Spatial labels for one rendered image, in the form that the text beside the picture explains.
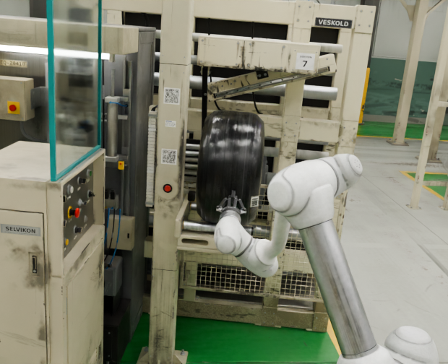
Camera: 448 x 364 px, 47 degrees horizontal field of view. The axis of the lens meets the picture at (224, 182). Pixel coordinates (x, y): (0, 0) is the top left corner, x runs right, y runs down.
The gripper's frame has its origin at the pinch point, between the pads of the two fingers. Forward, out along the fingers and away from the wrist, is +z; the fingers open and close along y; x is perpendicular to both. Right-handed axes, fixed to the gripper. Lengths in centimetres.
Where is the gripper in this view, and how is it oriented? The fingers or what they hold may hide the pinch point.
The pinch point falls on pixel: (233, 196)
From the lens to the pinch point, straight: 228.8
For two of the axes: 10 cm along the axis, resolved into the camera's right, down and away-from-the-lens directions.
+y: -10.0, -0.9, 0.4
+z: 0.8, -4.2, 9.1
